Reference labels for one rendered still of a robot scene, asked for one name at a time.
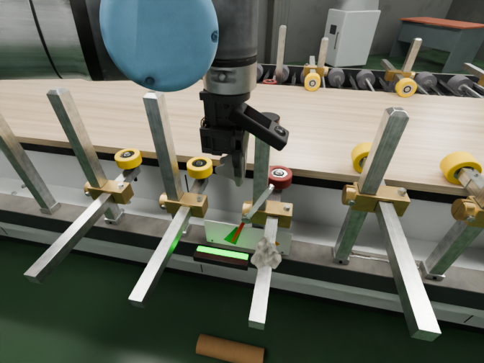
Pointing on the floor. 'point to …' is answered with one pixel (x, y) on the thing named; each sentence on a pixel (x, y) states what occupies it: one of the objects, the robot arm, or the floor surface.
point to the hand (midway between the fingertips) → (242, 181)
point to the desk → (441, 39)
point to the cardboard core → (228, 350)
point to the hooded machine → (351, 32)
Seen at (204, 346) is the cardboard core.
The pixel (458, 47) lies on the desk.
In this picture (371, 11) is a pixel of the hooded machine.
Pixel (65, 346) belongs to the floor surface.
